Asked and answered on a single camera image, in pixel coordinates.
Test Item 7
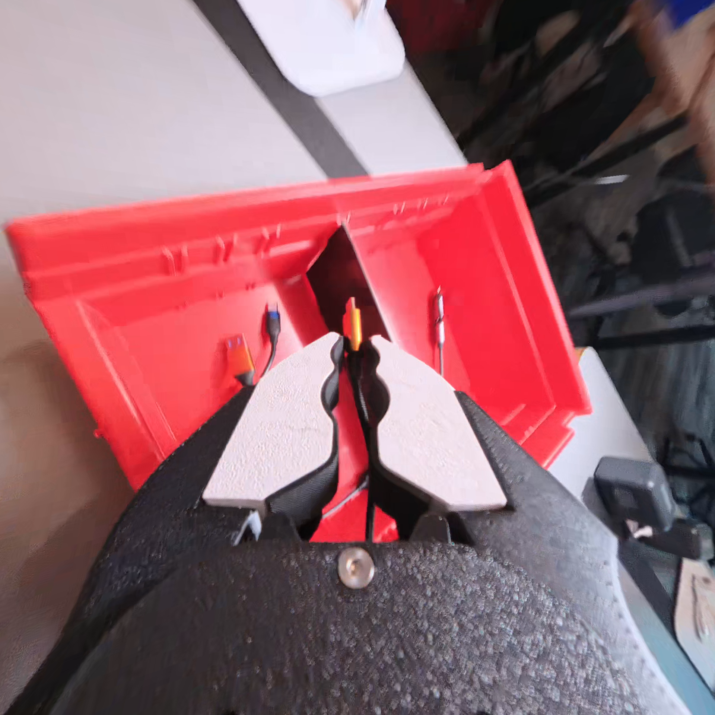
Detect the black bin divider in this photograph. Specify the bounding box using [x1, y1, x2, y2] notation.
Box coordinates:
[306, 226, 387, 341]

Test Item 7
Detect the black cable blue plug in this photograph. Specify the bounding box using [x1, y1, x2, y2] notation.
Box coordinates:
[258, 303, 284, 378]

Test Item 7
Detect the black action camera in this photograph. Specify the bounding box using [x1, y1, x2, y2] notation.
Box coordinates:
[582, 457, 715, 561]

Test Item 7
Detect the black board on white stand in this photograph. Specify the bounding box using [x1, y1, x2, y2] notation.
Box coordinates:
[237, 0, 406, 97]

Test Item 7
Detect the red plastic bin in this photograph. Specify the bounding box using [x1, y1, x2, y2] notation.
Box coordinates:
[4, 161, 593, 543]

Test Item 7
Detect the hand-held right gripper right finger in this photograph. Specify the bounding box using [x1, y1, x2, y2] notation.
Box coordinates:
[369, 335, 508, 513]

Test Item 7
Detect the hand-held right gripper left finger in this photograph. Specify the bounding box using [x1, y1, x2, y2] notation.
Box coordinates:
[202, 332, 343, 545]

